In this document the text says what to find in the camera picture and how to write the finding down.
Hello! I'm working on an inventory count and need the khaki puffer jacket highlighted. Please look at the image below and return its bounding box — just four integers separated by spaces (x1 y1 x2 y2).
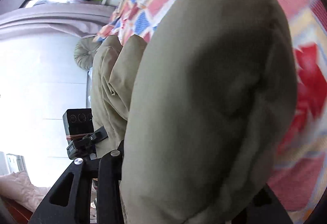
91 0 297 223

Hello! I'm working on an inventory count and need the pink quilted bedding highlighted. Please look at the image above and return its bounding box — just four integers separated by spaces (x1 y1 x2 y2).
0 171 50 212

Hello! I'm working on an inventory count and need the round grey-green cushion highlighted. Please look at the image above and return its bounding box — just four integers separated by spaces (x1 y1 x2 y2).
74 36 101 71

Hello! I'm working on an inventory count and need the grey curtain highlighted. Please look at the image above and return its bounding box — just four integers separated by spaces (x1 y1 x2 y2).
1 0 114 40

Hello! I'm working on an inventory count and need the patchwork maple leaf quilt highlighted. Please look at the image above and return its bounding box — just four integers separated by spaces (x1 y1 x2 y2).
96 0 326 223

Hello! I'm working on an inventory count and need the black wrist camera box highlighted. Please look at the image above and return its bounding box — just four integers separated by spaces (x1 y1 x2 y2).
63 108 94 143

